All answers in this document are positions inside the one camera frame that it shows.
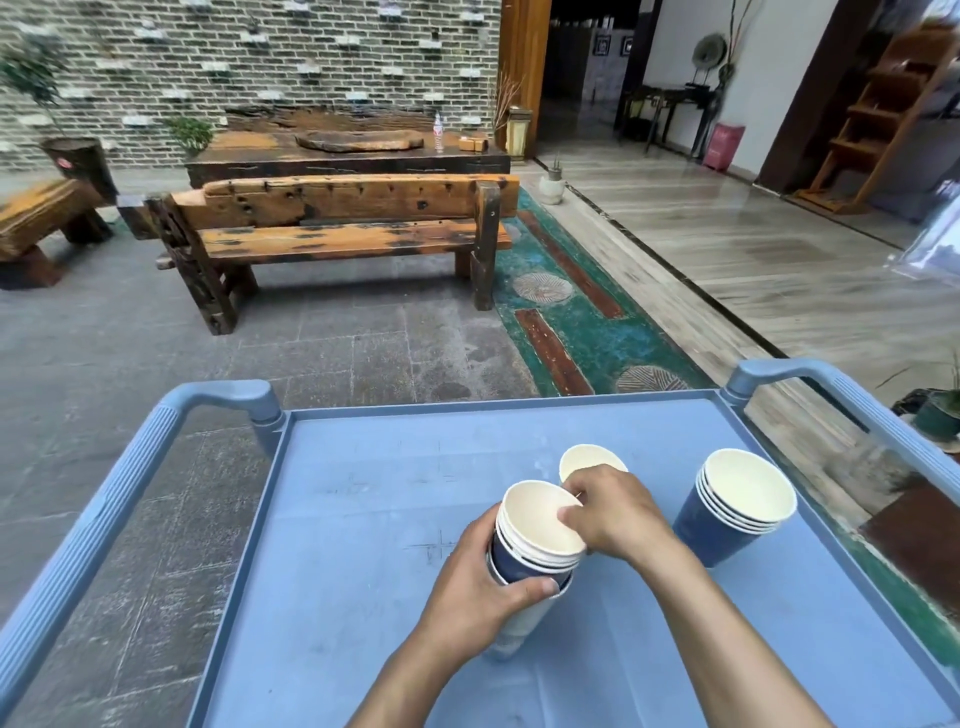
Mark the potted tree in barrel planter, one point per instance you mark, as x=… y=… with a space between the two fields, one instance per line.
x=79 y=165

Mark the person's left forearm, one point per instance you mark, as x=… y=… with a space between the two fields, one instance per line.
x=435 y=690

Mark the person's right thumb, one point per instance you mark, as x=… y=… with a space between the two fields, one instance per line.
x=574 y=515

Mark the wooden door frame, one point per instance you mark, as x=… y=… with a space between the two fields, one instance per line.
x=523 y=67

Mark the low wooden plank bench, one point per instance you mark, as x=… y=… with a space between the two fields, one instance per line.
x=41 y=214

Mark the round ornament on stand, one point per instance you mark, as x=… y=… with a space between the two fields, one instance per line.
x=708 y=54

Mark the person's right forearm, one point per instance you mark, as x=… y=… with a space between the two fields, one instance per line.
x=720 y=645

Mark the dried branches bundle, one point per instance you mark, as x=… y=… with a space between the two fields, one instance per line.
x=504 y=101

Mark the green ceramic plant pot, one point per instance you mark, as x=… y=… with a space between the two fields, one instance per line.
x=937 y=416

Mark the wooden slab tea tray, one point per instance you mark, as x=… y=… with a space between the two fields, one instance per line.
x=360 y=140

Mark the rustic wooden bench with backrest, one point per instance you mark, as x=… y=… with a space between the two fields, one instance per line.
x=337 y=202

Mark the person's right hand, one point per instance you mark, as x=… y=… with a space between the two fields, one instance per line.
x=622 y=517

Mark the person's left hand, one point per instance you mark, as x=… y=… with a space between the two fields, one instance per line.
x=457 y=600

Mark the blue paper cup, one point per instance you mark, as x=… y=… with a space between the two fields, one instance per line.
x=589 y=459
x=534 y=519

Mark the wooden floor lantern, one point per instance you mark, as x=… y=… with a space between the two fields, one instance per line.
x=519 y=135

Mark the dark wooden tea table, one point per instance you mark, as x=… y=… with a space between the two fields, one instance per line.
x=247 y=159

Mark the small wooden box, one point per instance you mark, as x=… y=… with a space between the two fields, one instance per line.
x=473 y=143

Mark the person's left thumb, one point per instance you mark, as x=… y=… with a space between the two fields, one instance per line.
x=529 y=591

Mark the small green potted plant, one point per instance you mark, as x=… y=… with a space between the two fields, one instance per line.
x=191 y=133

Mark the clear plastic water bottle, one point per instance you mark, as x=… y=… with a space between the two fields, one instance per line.
x=439 y=136

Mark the dark wooden console table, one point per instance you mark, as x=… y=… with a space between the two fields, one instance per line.
x=667 y=96

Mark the wooden ladder shelf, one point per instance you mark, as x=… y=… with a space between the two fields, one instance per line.
x=877 y=112

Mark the pink waste bin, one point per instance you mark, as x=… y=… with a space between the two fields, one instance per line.
x=724 y=147

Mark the blue plastic utility cart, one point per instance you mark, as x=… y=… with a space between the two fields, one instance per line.
x=360 y=525

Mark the nested blue paper cups stack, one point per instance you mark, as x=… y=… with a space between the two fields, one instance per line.
x=739 y=491
x=523 y=574

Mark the small framed wall picture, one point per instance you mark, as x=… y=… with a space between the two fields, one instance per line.
x=627 y=45
x=603 y=45

